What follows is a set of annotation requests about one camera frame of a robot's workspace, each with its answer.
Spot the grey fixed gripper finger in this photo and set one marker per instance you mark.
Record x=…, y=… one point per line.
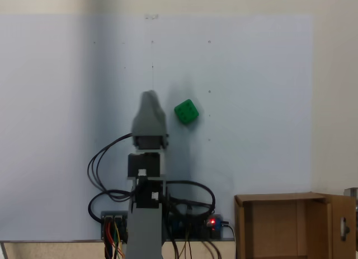
x=142, y=119

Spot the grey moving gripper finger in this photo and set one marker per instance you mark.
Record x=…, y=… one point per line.
x=160, y=122

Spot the green die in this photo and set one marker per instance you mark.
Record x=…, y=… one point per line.
x=186, y=111

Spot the blue board with red LED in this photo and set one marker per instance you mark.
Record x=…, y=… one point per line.
x=214, y=222

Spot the clear tape piece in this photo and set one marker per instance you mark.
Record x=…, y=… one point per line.
x=151, y=16

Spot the brown cardboard box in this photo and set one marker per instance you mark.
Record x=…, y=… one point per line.
x=279, y=228

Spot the grey base plate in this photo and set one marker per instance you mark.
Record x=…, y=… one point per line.
x=226, y=236

